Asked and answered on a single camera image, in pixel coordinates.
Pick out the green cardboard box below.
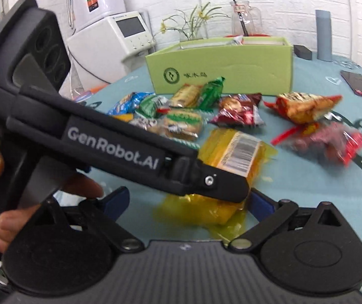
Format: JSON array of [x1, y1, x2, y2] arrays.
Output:
[[146, 36, 294, 96]]

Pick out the red plastic basin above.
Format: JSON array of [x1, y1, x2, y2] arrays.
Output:
[[225, 32, 272, 38]]

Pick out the white water dispenser machine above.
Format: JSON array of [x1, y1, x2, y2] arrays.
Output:
[[67, 11, 156, 91]]

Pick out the glass pitcher with straw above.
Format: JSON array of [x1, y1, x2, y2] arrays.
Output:
[[230, 0, 263, 36]]

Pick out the green candy wrapper snack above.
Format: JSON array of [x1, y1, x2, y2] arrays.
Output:
[[197, 77, 225, 110]]

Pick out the orange red snack packet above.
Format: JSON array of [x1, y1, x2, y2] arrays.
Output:
[[264, 92, 342, 124]]

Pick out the yellow snack pack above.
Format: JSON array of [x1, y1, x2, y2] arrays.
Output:
[[156, 128, 277, 243]]

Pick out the red cookie snack packet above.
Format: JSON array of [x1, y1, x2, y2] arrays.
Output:
[[210, 93, 265, 127]]

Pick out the grey blue cylinder bottle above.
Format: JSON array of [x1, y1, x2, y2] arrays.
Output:
[[315, 10, 333, 62]]

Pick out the red clear wrapped snack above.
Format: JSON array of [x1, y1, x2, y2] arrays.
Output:
[[271, 121, 362, 166]]

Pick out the green biscuit packet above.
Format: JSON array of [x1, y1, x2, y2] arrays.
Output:
[[162, 109, 204, 141]]

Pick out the person's left hand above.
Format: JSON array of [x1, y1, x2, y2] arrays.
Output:
[[0, 142, 104, 254]]

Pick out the blue snack packet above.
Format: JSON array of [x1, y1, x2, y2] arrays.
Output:
[[108, 92, 153, 116]]

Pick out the glass vase with flowers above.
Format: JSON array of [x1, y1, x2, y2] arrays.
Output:
[[153, 2, 230, 41]]

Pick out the small black box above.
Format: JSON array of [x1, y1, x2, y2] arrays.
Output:
[[294, 45, 313, 61]]

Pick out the green white snack packet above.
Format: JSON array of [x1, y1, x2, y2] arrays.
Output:
[[136, 94, 168, 118]]

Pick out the teal tablecloth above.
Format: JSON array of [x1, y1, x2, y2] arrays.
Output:
[[90, 56, 362, 242]]

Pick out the smartphone with red case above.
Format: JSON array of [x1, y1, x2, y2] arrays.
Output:
[[340, 71, 362, 97]]

